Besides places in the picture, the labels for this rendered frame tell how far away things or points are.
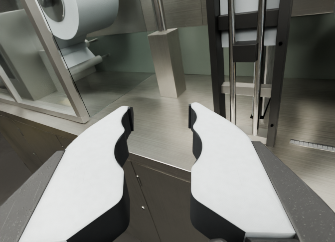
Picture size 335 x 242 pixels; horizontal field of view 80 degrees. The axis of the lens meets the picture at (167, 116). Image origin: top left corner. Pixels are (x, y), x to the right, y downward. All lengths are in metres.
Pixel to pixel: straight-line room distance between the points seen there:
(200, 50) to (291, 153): 0.66
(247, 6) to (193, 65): 0.63
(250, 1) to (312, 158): 0.39
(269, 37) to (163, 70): 0.47
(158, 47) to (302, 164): 0.61
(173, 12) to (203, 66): 0.29
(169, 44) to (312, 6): 0.51
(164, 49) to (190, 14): 0.28
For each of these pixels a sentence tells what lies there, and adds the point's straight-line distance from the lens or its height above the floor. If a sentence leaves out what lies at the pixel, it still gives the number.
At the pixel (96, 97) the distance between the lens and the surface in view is 0.94.
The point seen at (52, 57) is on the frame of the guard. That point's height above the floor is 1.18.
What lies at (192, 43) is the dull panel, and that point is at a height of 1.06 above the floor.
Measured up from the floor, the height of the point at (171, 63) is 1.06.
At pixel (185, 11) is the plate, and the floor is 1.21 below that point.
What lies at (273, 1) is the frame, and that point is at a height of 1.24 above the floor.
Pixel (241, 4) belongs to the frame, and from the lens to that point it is 0.52.
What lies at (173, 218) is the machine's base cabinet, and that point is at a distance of 0.88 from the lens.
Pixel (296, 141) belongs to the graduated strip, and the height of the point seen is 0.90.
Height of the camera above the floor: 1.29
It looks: 31 degrees down
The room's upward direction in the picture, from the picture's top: 12 degrees counter-clockwise
